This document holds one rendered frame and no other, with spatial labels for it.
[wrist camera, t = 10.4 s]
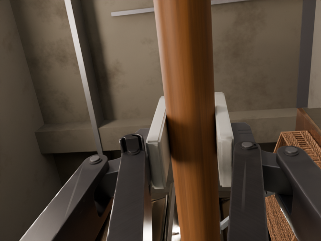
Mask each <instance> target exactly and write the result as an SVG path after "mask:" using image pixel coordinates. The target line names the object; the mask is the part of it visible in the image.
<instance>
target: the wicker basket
mask: <svg viewBox="0 0 321 241"><path fill-rule="evenodd" d="M290 145H292V146H297V147H299V148H301V149H303V150H304V151H305V152H306V153H307V154H308V155H309V156H310V157H311V159H312V160H313V161H314V162H315V163H316V164H317V166H318V167H319V168H320V169H321V148H320V146H319V145H318V144H317V142H316V141H315V140H314V138H313V137H312V136H311V134H310V133H309V131H284V132H281V133H280V136H279V139H278V142H277V144H276V147H275V150H274V152H273V153H277V149H278V148H279V147H281V146H290ZM265 202H266V213H267V227H268V231H269V234H270V237H271V241H298V240H297V238H296V236H295V234H294V232H293V231H292V229H291V227H290V225H289V223H288V221H287V219H286V217H285V215H284V213H283V212H282V210H281V208H280V206H279V204H278V202H277V200H276V198H275V196H274V194H273V195H271V196H268V197H265Z"/></svg>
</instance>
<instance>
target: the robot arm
mask: <svg viewBox="0 0 321 241"><path fill-rule="evenodd" d="M214 97H215V124H216V147H217V160H218V170H219V180H220V185H221V186H222V187H231V195H230V208H229V220H228V233H227V241H269V240H268V224H267V213H266V202H265V191H267V192H272V193H274V195H275V198H276V200H277V202H278V204H279V206H280V208H281V210H282V212H283V213H284V215H285V217H286V219H287V221H288V223H289V225H290V227H291V229H292V231H293V232H294V234H295V236H296V238H297V240H298V241H321V169H320V168H319V167H318V166H317V164H316V163H315V162H314V161H313V160H312V159H311V157H310V156H309V155H308V154H307V153H306V152H305V151H304V150H303V149H301V148H299V147H297V146H292V145H290V146H281V147H279V148H278V149H277V153H270V152H266V151H263V150H261V147H260V145H259V144H257V143H256V142H255V139H254V136H253V134H252V131H251V128H250V125H248V124H247V123H245V122H234V123H230V119H229V114H228V110H227V105H226V101H225V95H224V93H222V92H215V93H214ZM119 143H120V148H121V157H120V158H118V159H114V160H110V161H108V158H107V156H105V155H102V154H95V155H92V156H90V157H88V158H86V159H85V160H84V161H83V162H82V164H81V165H80V166H79V167H78V169H77V170H76V171H75V172H74V174H73V175H72V176H71V177H70V179H69V180H68V181H67V182H66V184H65V185H64V186H63V187H62V188H61V190H60V191H59V192H58V193H57V195H56V196H55V197H54V198H53V200H52V201H51V202H50V203H49V205H48V206H47V207H46V208H45V210H44V211H43V212H42V213H41V214H40V216H39V217H38V218H37V220H36V221H35V222H34V223H33V224H32V225H31V227H30V228H29V229H28V230H27V231H26V233H25V234H24V235H23V236H22V238H21V239H20V240H19V241H95V239H96V237H97V235H98V234H99V232H100V230H101V228H102V226H103V224H104V222H105V220H106V218H107V216H108V214H109V212H110V210H111V209H112V210H111V216H110V222H109V227H108V233H107V240H106V241H152V209H151V185H150V182H152V187H153V188H154V189H164V187H166V183H167V176H168V170H169V163H170V156H171V150H170V141H169V133H168V124H167V116H166V108H165V99H164V96H161V98H160V100H159V102H158V105H157V109H156V112H155V115H154V118H153V121H152V124H151V127H150V128H143V129H139V130H138V131H136V132H135V133H131V134H127V135H124V136H122V137H121V138H120V139H119Z"/></svg>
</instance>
